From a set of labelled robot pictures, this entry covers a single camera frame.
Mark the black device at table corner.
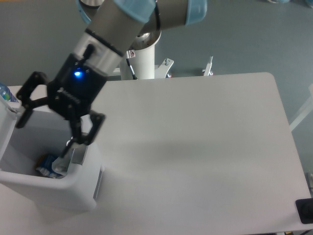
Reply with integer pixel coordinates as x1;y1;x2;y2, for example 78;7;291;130
295;198;313;224

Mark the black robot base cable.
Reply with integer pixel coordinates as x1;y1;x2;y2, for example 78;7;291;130
126;57;138;80

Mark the blue snack wrapper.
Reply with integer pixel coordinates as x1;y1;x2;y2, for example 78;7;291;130
35;154;61;179

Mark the white paper tissue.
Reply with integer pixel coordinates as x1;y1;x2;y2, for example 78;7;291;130
52;145;73;176

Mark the white frame at right edge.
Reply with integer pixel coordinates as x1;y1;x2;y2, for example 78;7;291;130
289;84;313;132

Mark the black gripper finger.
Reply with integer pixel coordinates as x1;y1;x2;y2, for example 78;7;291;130
59;110;106;158
16;71;49;129

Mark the white open trash can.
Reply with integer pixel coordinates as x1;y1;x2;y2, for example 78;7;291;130
0;100;104;211

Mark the blue bottle at left edge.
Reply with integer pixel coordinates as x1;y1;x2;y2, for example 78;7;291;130
0;82;19;102

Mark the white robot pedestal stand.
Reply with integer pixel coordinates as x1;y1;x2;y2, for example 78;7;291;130
107;30;216;80

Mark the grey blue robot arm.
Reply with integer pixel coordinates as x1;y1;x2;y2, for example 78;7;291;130
16;0;208;156

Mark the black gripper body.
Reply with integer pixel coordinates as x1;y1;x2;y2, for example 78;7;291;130
47;53;107;120

